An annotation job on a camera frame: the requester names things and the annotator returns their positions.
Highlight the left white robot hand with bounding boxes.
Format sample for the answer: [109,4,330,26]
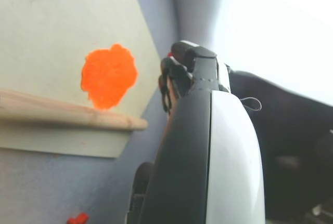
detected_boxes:
[125,39,266,224]

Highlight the wooden rolling pin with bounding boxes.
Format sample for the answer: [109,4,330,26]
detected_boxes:
[0,87,148,131]

